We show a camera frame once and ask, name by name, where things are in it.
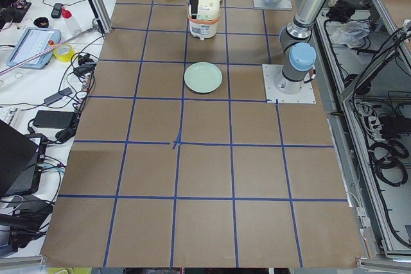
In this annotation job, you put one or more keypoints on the black laptop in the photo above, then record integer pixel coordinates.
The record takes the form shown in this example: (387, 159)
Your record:
(21, 157)

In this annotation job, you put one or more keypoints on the yellow tape roll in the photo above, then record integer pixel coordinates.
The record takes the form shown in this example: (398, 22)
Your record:
(64, 53)

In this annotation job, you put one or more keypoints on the black round cap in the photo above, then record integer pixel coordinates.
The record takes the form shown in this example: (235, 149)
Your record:
(41, 22)

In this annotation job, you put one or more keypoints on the red cap squeeze bottle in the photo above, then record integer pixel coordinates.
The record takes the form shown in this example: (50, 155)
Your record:
(71, 22)

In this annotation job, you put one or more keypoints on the metal rod stand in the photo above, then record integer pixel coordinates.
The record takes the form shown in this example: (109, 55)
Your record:
(40, 60)

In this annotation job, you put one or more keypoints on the light green plate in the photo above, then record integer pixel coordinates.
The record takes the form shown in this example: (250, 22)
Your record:
(203, 77)

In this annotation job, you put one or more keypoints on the white rice cooker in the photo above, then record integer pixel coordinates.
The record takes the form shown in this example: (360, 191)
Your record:
(206, 22)

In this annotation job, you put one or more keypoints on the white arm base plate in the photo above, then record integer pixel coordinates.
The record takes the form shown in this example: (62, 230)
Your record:
(280, 90)

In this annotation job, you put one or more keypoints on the blue teach pendant tablet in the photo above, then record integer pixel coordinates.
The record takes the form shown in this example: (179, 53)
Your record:
(33, 41)

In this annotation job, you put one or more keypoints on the black phone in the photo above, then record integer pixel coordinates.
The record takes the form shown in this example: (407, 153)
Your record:
(57, 10)

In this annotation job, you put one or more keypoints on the black power adapter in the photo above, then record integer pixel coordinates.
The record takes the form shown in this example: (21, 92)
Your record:
(53, 119)

